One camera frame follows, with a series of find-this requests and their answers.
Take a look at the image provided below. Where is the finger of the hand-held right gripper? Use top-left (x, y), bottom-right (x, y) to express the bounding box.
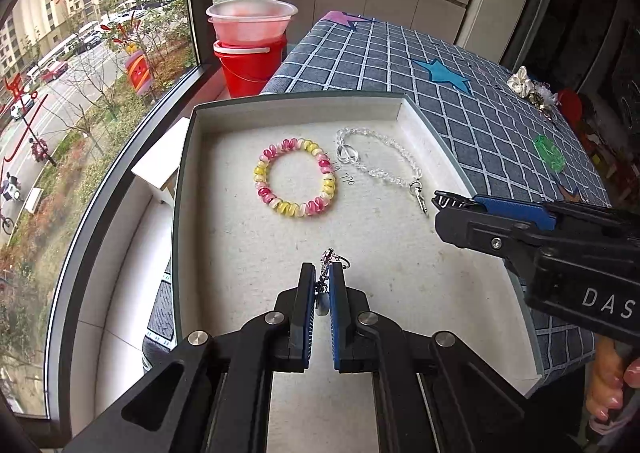
top-left (432, 189), bottom-right (558, 234)
top-left (434, 207), bottom-right (538, 279)

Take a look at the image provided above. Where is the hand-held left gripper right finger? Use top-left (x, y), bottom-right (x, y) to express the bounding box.
top-left (327, 263), bottom-right (583, 453)

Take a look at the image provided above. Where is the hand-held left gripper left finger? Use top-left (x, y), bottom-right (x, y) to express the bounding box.
top-left (65, 262), bottom-right (321, 453)

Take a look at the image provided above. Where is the green translucent bangle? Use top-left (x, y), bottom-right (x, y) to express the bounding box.
top-left (534, 134), bottom-right (567, 172)

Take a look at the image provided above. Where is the grey cardboard box tray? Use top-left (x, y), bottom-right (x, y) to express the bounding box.
top-left (171, 93), bottom-right (546, 396)

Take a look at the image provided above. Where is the person's right hand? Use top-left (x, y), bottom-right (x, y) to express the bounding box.
top-left (585, 338), bottom-right (640, 434)

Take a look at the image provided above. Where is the red plastic stool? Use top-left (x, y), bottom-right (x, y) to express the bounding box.
top-left (557, 89), bottom-right (584, 126)

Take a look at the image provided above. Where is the cream satin scrunchie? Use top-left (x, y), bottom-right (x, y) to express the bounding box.
top-left (506, 65), bottom-right (536, 96)

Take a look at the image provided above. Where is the grey checked star tablecloth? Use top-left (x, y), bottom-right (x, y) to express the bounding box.
top-left (142, 10), bottom-right (613, 379)

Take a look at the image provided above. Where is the red plastic bucket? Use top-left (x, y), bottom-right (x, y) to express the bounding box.
top-left (214, 35), bottom-right (288, 98)

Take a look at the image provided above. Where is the translucent pink plastic basin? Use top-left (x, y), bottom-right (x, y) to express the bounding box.
top-left (206, 0), bottom-right (299, 51)

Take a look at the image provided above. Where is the cartoon lantern window sticker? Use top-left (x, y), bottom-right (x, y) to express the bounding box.
top-left (125, 45), bottom-right (153, 96)

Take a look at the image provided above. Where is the red script window sticker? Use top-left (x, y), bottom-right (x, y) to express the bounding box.
top-left (0, 73), bottom-right (51, 174)

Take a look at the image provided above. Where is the clear bead bracelet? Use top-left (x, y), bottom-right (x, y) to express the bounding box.
top-left (335, 127), bottom-right (431, 218)

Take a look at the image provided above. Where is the pink yellow spiral hair tie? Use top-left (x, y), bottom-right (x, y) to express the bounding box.
top-left (252, 137), bottom-right (339, 220)

